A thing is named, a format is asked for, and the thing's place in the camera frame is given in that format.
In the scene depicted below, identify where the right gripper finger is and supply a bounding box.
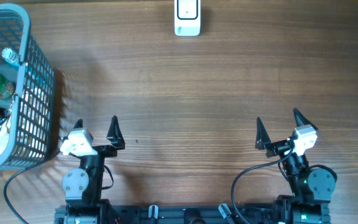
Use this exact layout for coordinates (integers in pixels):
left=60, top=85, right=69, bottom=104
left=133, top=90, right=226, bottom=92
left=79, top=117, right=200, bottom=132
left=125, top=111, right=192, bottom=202
left=255, top=117, right=271, bottom=150
left=293, top=108, right=318, bottom=130

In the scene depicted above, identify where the blue mouthwash bottle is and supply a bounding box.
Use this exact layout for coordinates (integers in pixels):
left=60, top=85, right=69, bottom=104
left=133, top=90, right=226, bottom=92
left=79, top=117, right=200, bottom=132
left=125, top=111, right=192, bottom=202
left=1, top=48, right=20, bottom=67

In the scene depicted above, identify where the beige clear food pouch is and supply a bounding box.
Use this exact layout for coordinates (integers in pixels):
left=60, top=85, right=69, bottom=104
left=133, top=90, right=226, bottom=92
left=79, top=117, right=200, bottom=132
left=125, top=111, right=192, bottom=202
left=0, top=105, right=12, bottom=155

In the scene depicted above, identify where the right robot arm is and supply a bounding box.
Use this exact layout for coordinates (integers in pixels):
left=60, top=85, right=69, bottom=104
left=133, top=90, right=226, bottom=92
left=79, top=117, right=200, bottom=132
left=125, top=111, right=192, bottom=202
left=244, top=108, right=337, bottom=223

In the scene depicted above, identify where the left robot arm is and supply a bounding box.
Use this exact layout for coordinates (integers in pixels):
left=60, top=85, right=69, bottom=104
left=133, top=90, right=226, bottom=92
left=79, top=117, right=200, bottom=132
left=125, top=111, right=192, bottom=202
left=54, top=116, right=126, bottom=224

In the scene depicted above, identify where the white barcode scanner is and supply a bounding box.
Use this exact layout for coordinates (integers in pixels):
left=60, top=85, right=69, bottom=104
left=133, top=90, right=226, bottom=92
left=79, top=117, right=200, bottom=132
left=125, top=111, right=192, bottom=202
left=174, top=0, right=201, bottom=37

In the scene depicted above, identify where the grey plastic shopping basket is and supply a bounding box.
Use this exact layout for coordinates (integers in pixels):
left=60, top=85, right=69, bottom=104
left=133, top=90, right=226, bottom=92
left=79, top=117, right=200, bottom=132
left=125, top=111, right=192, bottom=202
left=0, top=4, right=56, bottom=170

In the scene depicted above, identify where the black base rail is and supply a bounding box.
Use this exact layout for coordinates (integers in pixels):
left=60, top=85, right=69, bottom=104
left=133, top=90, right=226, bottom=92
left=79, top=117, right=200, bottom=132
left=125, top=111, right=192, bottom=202
left=54, top=203, right=331, bottom=224

